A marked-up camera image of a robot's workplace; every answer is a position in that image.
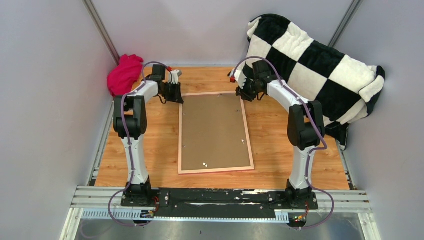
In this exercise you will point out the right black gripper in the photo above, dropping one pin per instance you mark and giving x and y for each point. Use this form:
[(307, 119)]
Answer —
[(243, 92)]

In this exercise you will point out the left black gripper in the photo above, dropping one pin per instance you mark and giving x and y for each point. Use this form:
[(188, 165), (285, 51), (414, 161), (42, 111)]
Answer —
[(177, 96)]

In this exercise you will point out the pink picture frame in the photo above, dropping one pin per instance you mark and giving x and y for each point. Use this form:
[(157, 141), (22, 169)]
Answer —
[(213, 134)]

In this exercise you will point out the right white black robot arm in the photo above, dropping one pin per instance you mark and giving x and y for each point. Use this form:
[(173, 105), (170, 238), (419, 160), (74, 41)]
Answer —
[(305, 131)]

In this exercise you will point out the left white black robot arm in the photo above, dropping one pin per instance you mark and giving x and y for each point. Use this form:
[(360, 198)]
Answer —
[(130, 123)]

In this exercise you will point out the magenta cloth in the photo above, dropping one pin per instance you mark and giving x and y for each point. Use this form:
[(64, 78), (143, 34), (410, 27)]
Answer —
[(122, 78)]

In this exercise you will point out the black white checkered pillow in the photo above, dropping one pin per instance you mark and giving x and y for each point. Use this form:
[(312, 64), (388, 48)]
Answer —
[(347, 89)]

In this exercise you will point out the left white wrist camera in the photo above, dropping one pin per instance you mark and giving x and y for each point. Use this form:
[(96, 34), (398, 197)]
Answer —
[(173, 76)]

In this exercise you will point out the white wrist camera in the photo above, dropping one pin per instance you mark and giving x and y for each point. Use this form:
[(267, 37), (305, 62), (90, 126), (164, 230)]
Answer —
[(238, 77), (173, 76)]

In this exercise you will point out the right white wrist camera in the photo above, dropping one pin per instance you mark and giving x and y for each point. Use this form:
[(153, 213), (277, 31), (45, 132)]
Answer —
[(238, 77)]

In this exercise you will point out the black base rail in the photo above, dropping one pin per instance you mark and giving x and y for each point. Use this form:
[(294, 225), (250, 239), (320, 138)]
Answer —
[(226, 204)]

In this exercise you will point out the left aluminium corner post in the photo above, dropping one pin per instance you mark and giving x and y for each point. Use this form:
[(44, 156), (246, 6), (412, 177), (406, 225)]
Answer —
[(96, 18)]

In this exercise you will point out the aluminium corner post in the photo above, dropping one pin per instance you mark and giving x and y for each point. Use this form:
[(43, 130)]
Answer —
[(347, 17), (96, 18)]

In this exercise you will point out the right aluminium corner post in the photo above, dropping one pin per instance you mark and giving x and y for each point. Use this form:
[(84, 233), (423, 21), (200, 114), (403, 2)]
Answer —
[(347, 17)]

